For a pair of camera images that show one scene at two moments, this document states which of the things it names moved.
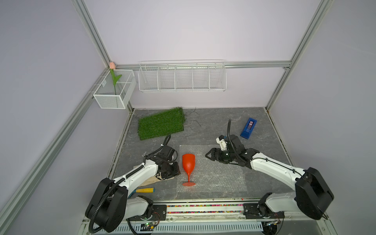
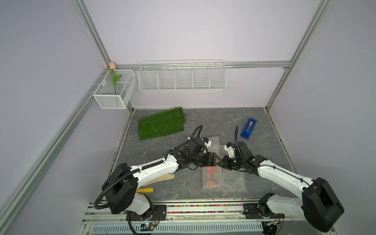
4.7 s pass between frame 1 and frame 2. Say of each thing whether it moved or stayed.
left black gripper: moved
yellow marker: stayed
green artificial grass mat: stayed
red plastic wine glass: moved
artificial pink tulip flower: stayed
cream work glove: stayed
